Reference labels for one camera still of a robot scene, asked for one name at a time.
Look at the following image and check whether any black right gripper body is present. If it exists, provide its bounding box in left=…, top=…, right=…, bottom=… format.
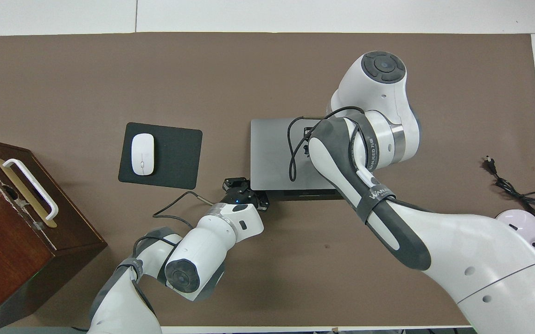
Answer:
left=303, top=126, right=320, bottom=157

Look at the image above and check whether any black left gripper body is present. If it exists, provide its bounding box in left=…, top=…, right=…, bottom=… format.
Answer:
left=223, top=177, right=258, bottom=206

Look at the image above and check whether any silver laptop computer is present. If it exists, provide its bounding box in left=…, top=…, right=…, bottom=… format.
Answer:
left=250, top=118, right=344, bottom=201

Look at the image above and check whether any black mouse pad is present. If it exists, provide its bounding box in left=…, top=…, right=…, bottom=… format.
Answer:
left=118, top=122, right=203, bottom=190

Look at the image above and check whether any white computer mouse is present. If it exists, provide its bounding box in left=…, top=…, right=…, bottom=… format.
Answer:
left=131, top=133, right=155, bottom=176

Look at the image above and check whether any brown table mat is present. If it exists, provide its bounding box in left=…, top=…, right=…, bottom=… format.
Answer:
left=0, top=32, right=535, bottom=328

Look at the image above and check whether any white desk lamp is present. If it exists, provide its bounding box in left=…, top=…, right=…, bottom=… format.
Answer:
left=495, top=169, right=535, bottom=255

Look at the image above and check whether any dark brown wooden box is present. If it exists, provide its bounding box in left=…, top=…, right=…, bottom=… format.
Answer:
left=0, top=135, right=108, bottom=334

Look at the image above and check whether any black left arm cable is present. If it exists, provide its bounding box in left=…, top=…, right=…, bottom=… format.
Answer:
left=153, top=190, right=215, bottom=229

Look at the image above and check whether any black lamp power cord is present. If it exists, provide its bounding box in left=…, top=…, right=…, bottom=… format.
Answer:
left=483, top=156, right=535, bottom=218

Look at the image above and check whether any brass handle plate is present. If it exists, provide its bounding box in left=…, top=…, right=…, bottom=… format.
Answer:
left=0, top=158, right=58, bottom=229

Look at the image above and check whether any white box handle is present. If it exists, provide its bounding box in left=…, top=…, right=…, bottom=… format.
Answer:
left=2, top=158, right=59, bottom=221

